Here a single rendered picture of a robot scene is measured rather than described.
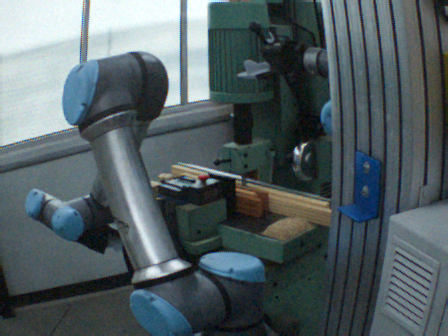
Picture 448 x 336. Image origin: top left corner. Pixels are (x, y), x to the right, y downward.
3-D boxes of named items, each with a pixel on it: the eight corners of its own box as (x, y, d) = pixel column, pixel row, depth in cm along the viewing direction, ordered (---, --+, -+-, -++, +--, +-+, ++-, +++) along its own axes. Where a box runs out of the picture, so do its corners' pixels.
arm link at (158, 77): (170, 33, 125) (103, 196, 156) (127, 41, 118) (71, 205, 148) (203, 65, 120) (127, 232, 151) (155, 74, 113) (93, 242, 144)
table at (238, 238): (109, 219, 198) (107, 200, 197) (180, 196, 219) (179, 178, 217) (258, 276, 157) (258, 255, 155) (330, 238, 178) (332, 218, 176)
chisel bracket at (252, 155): (221, 175, 189) (220, 145, 187) (256, 164, 199) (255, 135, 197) (241, 180, 184) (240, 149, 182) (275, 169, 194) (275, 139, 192)
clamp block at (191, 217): (154, 229, 182) (151, 198, 180) (190, 217, 191) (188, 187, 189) (191, 244, 172) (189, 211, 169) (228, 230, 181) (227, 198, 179)
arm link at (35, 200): (32, 221, 138) (20, 211, 144) (63, 234, 146) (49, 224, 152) (40, 191, 139) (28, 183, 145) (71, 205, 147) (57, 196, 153)
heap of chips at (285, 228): (259, 233, 170) (259, 223, 169) (290, 219, 178) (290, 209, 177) (284, 240, 164) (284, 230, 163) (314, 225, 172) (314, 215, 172)
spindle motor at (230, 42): (195, 100, 185) (194, 2, 176) (240, 91, 197) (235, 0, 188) (243, 107, 173) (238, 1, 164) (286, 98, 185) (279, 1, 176)
